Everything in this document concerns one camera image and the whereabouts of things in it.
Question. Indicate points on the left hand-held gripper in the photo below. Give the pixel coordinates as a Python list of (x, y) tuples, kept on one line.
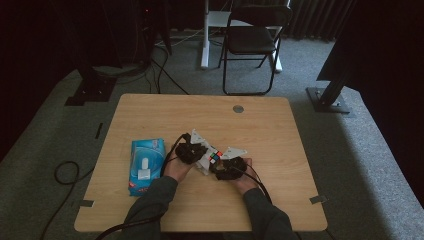
[(190, 151)]

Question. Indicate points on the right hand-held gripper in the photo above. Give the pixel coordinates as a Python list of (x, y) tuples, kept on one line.
[(231, 168)]

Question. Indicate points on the multicoloured puzzle cube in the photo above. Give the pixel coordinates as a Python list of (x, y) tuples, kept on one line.
[(215, 157)]

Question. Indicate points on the blue wet wipes pack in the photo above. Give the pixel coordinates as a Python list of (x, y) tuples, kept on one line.
[(146, 166)]

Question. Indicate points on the person's right hand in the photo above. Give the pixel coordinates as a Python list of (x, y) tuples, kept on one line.
[(246, 183)]

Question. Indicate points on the person's left hand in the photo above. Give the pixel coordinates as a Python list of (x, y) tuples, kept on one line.
[(175, 170)]

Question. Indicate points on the grey round table grommet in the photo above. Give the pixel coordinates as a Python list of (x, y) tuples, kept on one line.
[(238, 109)]

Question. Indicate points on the grey tape strip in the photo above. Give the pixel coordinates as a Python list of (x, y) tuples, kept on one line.
[(318, 199), (86, 203)]

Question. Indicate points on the black tape strip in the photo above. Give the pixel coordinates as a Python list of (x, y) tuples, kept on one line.
[(99, 130)]

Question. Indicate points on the black stand base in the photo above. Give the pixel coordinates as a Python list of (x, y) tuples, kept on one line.
[(93, 88)]

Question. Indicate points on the black stand with metal base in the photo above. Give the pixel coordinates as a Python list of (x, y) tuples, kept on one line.
[(328, 100)]

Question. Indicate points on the black folding chair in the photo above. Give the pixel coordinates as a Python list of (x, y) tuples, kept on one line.
[(250, 40)]

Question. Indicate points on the dark equipment rack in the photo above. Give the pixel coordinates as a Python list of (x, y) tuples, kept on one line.
[(140, 26)]

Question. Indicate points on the dark pleated curtain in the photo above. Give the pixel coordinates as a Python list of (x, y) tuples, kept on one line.
[(313, 20)]

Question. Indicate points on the white desk frame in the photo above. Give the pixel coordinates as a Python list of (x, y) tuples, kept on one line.
[(205, 40)]

